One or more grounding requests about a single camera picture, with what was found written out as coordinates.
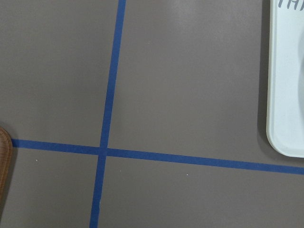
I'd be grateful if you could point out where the cream rectangular tray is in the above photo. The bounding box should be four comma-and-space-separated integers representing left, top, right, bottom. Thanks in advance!
266, 0, 304, 158

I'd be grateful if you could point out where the wooden cutting board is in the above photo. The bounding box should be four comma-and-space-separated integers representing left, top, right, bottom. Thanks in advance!
0, 127, 13, 201

